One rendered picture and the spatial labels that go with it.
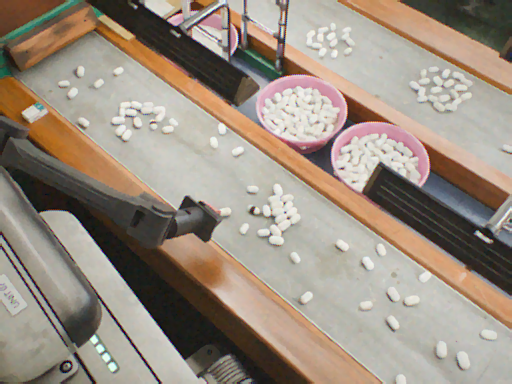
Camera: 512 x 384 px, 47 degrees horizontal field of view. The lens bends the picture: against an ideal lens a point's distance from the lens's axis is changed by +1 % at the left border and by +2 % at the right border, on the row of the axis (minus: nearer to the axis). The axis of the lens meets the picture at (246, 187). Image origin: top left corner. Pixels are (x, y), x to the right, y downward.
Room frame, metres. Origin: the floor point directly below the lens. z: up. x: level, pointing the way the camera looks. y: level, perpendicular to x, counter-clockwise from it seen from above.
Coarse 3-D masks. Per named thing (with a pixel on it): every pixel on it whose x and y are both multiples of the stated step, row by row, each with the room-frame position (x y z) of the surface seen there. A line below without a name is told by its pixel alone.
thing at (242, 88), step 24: (96, 0) 1.27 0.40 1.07; (120, 0) 1.23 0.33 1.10; (120, 24) 1.20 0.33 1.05; (144, 24) 1.16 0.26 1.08; (168, 24) 1.13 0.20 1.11; (168, 48) 1.09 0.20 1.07; (192, 48) 1.06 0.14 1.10; (192, 72) 1.03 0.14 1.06; (216, 72) 1.00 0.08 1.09; (240, 72) 0.97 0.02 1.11; (240, 96) 0.94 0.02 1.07
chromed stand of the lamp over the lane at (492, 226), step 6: (510, 198) 0.64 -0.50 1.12; (504, 204) 0.63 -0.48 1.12; (510, 204) 0.62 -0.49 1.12; (498, 210) 0.61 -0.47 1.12; (504, 210) 0.61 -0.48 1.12; (510, 210) 0.61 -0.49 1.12; (498, 216) 0.60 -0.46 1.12; (504, 216) 0.60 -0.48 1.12; (510, 216) 0.68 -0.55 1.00; (492, 222) 0.58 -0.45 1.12; (498, 222) 0.58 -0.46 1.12; (504, 222) 0.59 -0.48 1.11; (486, 228) 0.57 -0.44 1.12; (492, 228) 0.57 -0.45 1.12; (498, 228) 0.57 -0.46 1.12; (504, 228) 0.67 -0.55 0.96; (510, 228) 0.67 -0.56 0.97; (474, 234) 0.57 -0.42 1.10; (480, 234) 0.57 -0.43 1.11; (492, 234) 0.56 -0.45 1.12; (498, 234) 0.68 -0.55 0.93; (486, 240) 0.55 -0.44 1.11; (492, 240) 0.55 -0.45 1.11; (468, 270) 0.68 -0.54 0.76
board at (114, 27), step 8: (168, 0) 1.66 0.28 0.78; (176, 0) 1.66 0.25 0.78; (192, 0) 1.67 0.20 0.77; (176, 8) 1.62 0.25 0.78; (104, 16) 1.57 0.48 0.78; (168, 16) 1.59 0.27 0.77; (104, 24) 1.53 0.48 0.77; (112, 24) 1.53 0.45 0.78; (120, 32) 1.49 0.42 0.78; (128, 32) 1.49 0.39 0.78; (128, 40) 1.46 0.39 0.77
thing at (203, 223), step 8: (184, 200) 0.74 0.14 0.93; (192, 200) 0.74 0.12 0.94; (184, 208) 0.73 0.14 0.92; (192, 208) 0.71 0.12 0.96; (200, 208) 0.72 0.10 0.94; (192, 216) 0.68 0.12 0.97; (200, 216) 0.69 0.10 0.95; (208, 216) 0.70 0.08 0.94; (192, 224) 0.66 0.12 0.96; (200, 224) 0.68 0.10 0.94; (208, 224) 0.68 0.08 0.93; (216, 224) 0.68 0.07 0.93; (192, 232) 0.66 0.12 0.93; (200, 232) 0.68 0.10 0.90; (208, 232) 0.67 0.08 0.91; (208, 240) 0.66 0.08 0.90
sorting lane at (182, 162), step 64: (64, 64) 1.38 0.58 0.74; (128, 64) 1.39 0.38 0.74; (128, 128) 1.12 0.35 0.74; (192, 128) 1.13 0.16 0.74; (192, 192) 0.90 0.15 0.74; (256, 192) 0.90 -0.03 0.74; (256, 256) 0.71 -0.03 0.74; (320, 256) 0.71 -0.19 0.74; (384, 256) 0.72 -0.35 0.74; (320, 320) 0.54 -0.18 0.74; (384, 320) 0.55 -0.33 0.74; (448, 320) 0.55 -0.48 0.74
